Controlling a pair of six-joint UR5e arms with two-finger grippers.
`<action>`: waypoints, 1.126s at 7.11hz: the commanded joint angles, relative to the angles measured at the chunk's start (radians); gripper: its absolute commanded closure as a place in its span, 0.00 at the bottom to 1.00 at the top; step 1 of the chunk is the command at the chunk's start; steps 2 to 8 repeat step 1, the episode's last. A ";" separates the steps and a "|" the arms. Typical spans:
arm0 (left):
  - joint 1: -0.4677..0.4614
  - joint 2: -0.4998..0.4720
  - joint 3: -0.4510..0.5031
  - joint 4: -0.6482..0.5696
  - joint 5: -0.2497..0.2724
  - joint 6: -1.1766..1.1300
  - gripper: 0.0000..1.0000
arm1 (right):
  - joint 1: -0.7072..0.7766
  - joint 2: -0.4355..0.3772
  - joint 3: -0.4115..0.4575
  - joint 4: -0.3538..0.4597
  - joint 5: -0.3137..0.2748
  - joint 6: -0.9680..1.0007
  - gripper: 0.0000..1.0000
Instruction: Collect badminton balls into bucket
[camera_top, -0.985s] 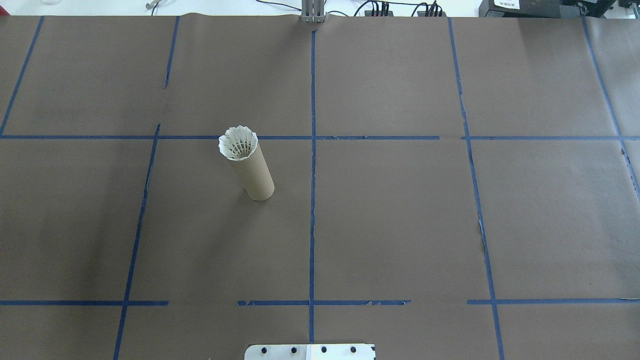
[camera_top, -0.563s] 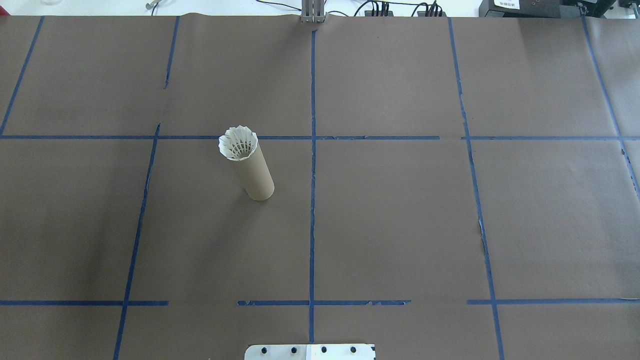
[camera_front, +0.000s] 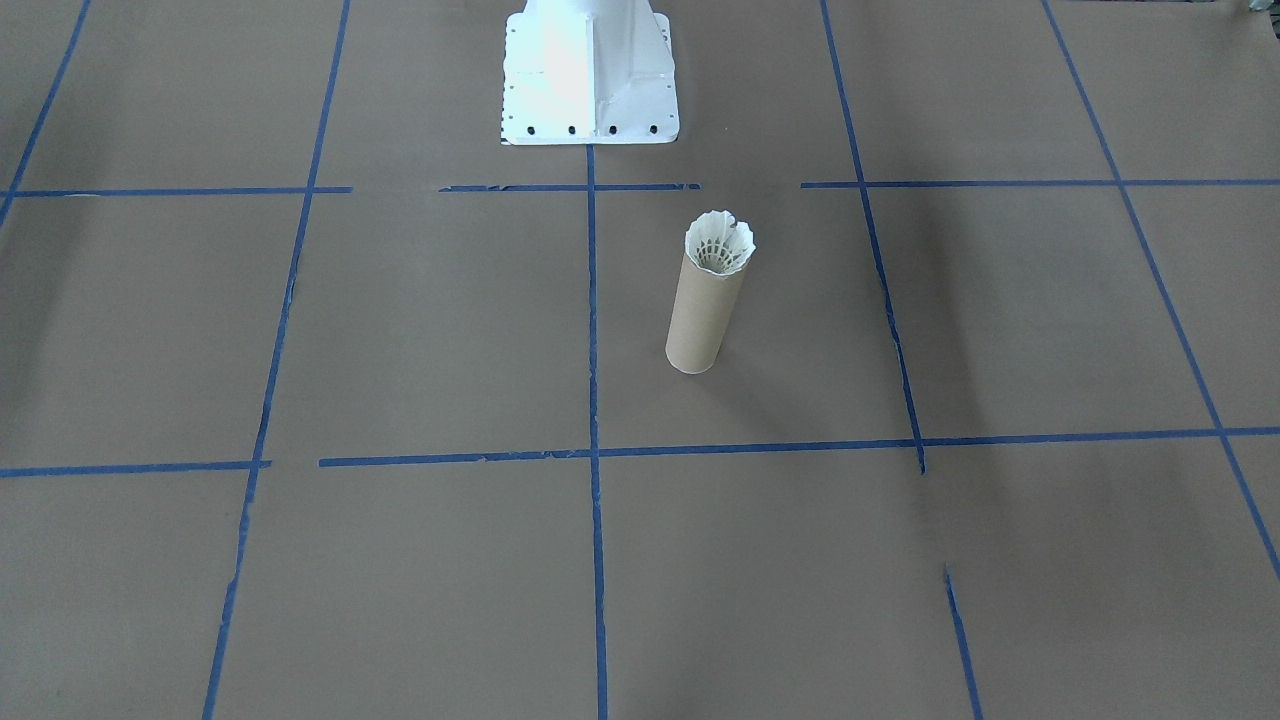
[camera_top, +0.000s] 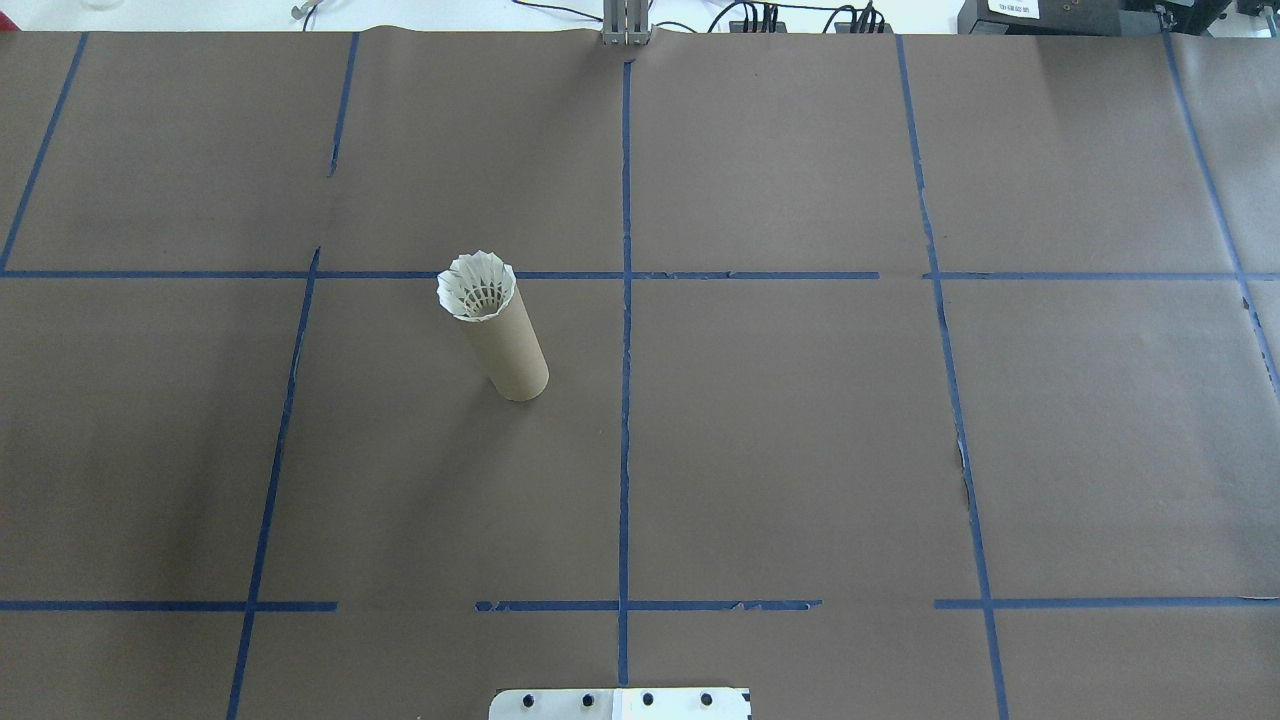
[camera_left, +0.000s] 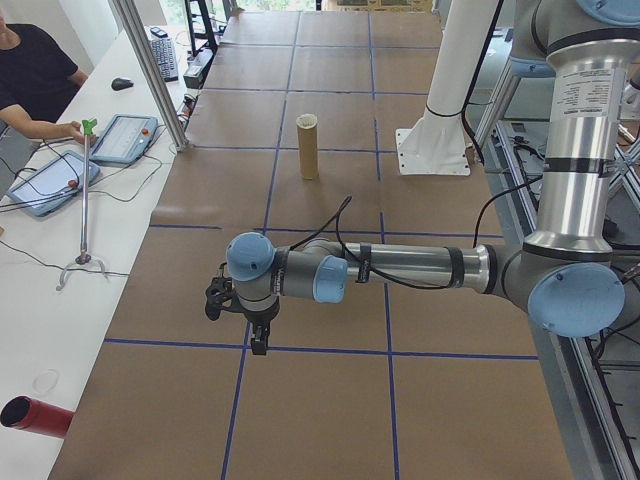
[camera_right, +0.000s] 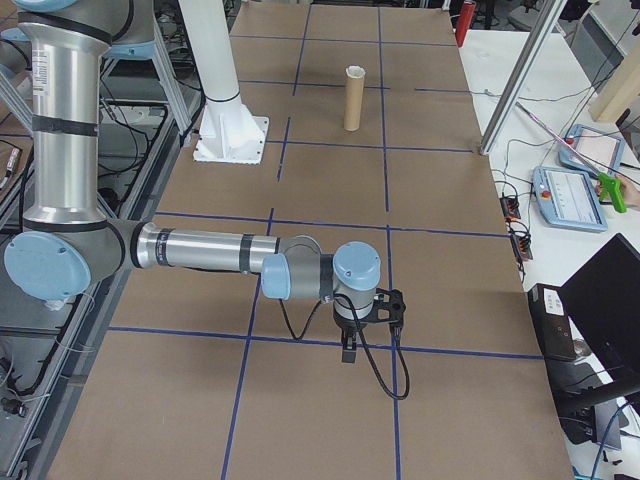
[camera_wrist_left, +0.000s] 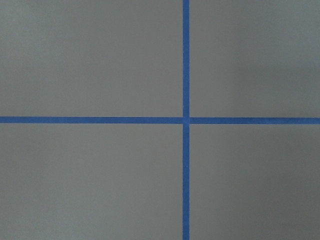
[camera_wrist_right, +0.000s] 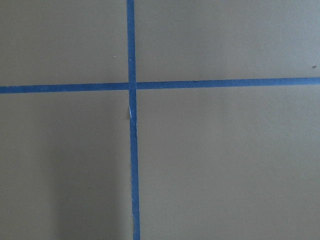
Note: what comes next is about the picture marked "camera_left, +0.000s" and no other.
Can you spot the white badminton shuttlecock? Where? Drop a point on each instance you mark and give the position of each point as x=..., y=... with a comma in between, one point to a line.
x=306, y=121

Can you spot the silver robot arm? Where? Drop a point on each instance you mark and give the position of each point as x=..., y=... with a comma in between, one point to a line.
x=410, y=267

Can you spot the person's right forearm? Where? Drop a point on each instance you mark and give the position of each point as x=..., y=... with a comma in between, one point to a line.
x=30, y=127

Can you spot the person's right hand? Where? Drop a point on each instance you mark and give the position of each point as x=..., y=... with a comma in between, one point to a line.
x=77, y=132

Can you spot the brown cardboard tube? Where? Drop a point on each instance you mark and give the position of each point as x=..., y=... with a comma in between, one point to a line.
x=308, y=152

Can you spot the white desk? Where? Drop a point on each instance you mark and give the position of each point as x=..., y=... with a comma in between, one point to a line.
x=50, y=325

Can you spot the clear plastic cap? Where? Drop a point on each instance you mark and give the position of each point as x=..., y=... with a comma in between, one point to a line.
x=46, y=381

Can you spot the blue-grey teach pendant tablet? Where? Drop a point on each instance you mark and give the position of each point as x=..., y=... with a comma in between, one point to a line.
x=45, y=185
x=120, y=137

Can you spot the red tube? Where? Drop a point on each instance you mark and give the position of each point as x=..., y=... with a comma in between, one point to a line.
x=42, y=417

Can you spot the grey electronics box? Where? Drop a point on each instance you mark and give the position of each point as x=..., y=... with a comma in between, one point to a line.
x=196, y=70

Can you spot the black computer mouse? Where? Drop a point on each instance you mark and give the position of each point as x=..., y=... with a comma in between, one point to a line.
x=121, y=83

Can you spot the black computer keyboard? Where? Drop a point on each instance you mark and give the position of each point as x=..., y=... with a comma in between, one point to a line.
x=164, y=60

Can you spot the black metal rack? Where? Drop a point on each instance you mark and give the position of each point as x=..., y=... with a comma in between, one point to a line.
x=200, y=25

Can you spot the black handheld phone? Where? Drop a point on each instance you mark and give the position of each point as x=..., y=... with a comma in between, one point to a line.
x=159, y=32

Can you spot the white column with square plate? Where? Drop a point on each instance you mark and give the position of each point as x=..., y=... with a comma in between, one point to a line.
x=450, y=75

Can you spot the person in black T-shirt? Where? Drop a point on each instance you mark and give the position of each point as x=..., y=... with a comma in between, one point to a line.
x=30, y=67

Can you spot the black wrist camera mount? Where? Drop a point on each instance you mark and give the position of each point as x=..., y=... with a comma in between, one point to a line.
x=217, y=297

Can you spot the aluminium profile post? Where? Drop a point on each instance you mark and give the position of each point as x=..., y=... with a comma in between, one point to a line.
x=155, y=75

